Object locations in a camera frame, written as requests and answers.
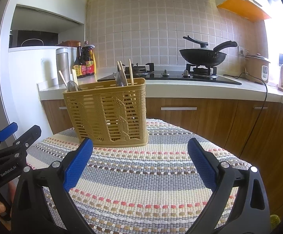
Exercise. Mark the beige rice cooker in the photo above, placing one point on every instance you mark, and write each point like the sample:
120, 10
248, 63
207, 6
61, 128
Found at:
257, 68

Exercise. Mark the wok lid with handle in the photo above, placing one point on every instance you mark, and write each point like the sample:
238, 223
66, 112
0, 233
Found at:
202, 44

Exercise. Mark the steel thermos flask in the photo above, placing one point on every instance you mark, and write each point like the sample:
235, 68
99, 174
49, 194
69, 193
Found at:
62, 63

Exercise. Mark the orange wall cabinet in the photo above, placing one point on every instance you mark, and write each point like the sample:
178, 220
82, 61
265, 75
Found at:
245, 9

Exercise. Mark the clear grey plastic spork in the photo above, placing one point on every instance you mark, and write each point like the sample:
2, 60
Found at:
118, 79

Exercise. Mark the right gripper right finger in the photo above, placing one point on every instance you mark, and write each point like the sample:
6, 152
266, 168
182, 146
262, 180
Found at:
250, 212

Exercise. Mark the yellow oil bottle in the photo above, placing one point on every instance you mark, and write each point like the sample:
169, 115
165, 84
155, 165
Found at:
94, 62

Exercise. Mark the clear grey plastic spoon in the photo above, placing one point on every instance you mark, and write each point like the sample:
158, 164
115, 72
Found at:
72, 86

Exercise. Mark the dark soy sauce bottle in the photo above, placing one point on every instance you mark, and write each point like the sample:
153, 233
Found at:
79, 64

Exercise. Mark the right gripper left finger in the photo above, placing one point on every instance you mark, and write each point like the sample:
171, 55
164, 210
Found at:
30, 211

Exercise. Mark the black gas stove top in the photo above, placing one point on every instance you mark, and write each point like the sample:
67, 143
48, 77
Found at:
191, 73

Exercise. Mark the yellow plastic utensil basket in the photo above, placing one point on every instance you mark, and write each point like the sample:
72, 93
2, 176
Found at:
109, 115

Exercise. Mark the left hand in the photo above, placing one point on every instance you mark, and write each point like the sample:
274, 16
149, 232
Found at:
12, 191

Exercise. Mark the black wok with handle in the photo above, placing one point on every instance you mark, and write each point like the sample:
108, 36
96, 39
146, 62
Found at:
206, 56

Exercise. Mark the wooden chopstick pair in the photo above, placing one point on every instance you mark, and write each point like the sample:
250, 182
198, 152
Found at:
122, 74

